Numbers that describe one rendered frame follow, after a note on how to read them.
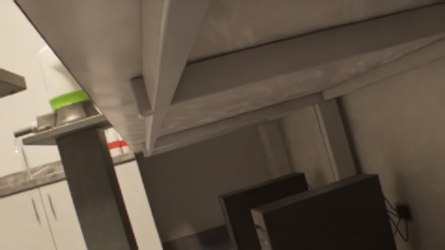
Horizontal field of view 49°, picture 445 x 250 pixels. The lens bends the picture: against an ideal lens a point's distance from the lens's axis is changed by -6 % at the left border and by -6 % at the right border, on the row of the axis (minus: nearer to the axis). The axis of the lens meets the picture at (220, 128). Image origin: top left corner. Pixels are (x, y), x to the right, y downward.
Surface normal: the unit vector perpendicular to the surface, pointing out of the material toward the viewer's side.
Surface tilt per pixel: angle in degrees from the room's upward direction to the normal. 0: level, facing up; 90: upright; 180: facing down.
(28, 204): 90
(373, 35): 90
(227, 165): 90
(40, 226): 90
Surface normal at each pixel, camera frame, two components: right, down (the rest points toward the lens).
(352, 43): 0.15, -0.07
